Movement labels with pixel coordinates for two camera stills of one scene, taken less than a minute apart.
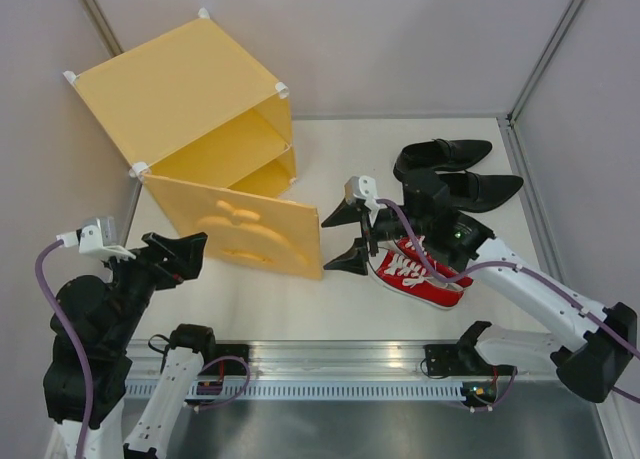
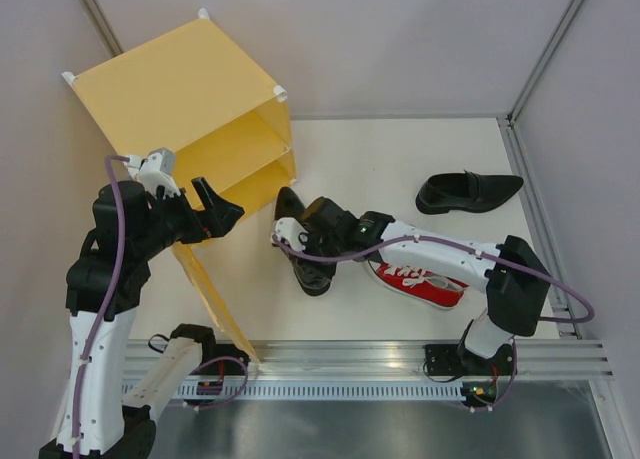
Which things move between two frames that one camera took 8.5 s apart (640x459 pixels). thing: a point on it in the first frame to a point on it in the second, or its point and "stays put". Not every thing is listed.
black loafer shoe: [441, 155] to [313, 277]
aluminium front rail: [323, 361] stays put
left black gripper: [185, 253] to [220, 213]
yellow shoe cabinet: [190, 104] stays put
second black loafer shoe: [479, 193] stays put
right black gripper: [348, 214] to [312, 237]
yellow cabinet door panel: [243, 231] to [223, 313]
